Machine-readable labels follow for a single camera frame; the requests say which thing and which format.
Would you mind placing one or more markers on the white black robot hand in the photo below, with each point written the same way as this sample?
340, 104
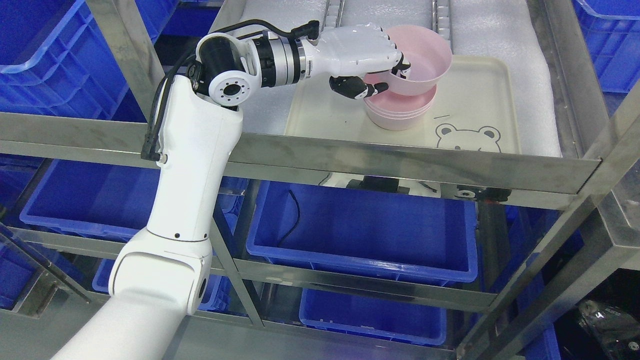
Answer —
347, 53

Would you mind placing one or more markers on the pink ikea bowl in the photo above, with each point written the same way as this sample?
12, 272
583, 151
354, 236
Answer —
430, 57

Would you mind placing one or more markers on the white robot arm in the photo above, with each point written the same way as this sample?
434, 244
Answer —
161, 274

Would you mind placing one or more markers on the steel shelf rack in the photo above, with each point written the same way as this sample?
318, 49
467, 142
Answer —
593, 237

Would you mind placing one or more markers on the stacked pink bowls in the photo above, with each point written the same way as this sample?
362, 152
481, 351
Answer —
394, 112

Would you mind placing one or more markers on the white foam sheet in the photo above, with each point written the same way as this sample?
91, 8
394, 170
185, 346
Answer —
501, 29

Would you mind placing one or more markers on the cream bear tray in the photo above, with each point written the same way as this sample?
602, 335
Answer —
473, 110

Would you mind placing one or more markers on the blue bin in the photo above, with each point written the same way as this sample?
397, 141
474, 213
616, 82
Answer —
92, 200
399, 321
399, 237
611, 31
80, 58

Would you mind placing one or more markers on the blue bin top right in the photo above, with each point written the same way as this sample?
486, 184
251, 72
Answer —
611, 31

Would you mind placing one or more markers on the blue bin bottom centre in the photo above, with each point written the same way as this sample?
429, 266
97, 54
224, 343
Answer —
399, 321

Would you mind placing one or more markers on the blue bin middle left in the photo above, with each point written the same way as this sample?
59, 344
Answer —
92, 200

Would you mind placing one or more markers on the blue bin upper left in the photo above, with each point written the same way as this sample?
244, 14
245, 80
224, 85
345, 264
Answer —
80, 58

